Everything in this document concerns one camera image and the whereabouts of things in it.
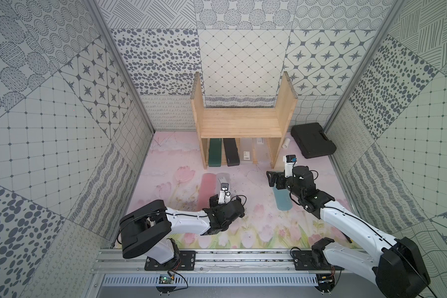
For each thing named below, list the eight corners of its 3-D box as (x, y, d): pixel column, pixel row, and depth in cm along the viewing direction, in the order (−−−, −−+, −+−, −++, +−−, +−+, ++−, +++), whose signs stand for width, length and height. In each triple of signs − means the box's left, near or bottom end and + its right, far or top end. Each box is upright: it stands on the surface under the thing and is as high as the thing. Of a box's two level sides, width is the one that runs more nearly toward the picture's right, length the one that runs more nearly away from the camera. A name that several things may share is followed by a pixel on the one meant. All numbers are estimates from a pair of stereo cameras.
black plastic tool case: (304, 159, 110) (307, 153, 105) (288, 131, 125) (290, 125, 120) (334, 154, 112) (338, 147, 108) (315, 127, 127) (318, 121, 123)
